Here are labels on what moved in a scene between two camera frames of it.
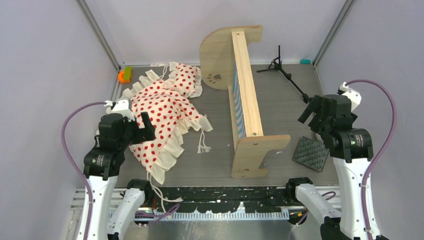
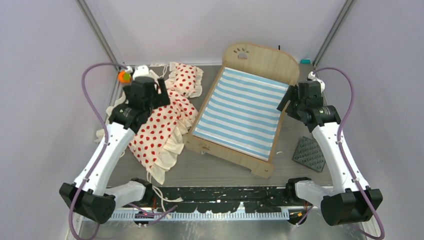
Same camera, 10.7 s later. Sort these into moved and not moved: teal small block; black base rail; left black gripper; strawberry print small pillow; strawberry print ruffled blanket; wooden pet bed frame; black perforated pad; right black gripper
Moved: left black gripper; wooden pet bed frame; right black gripper
Not moved: strawberry print ruffled blanket; strawberry print small pillow; black perforated pad; black base rail; teal small block
